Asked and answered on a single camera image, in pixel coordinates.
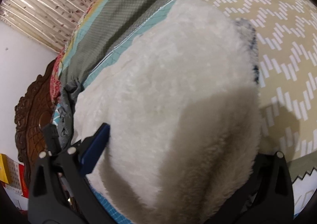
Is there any carved wooden headboard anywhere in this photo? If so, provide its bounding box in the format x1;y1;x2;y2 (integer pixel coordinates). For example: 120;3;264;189
14;61;55;186

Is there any red floral pillow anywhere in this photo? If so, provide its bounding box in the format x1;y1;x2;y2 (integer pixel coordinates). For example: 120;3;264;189
49;51;64;104

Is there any yellow red wall calendar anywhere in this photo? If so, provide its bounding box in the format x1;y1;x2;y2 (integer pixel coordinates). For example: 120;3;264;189
0;154;29;198

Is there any white fleece patterned garment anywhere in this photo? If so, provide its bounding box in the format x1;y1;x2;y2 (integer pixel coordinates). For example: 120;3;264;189
73;0;261;223

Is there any patterned blue teal bedsheet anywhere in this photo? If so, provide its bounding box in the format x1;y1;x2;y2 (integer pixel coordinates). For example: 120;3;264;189
50;0;317;224

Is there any grey garment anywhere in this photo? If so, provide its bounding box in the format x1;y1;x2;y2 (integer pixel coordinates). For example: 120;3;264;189
57;79;83;150

